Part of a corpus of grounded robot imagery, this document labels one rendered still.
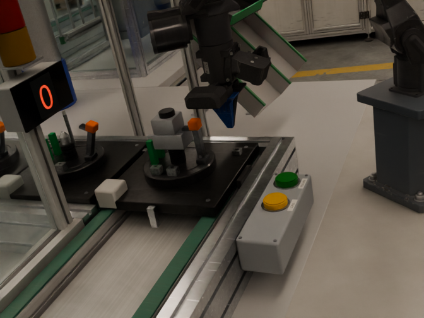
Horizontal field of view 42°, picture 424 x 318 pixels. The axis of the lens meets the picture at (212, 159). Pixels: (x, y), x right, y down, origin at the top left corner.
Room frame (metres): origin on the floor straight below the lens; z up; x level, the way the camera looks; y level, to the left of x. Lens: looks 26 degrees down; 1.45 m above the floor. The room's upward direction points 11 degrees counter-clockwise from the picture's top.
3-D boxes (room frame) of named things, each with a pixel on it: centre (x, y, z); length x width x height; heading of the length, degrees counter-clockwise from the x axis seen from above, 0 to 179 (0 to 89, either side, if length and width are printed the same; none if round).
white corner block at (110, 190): (0.92, 0.20, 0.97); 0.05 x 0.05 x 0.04; 63
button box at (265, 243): (0.78, -0.09, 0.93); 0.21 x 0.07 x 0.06; 153
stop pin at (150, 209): (0.85, 0.12, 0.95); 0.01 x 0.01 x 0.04; 63
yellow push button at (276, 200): (0.78, -0.09, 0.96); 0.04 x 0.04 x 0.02
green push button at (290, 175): (0.85, -0.12, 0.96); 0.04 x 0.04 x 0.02
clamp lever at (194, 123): (0.94, 0.02, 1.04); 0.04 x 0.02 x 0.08; 63
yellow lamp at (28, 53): (0.84, 0.26, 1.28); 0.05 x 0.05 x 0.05
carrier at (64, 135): (1.08, 0.29, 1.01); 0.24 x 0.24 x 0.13; 63
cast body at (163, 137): (0.96, 0.07, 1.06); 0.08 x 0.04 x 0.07; 63
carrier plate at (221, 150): (0.96, 0.06, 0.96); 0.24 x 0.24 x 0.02; 63
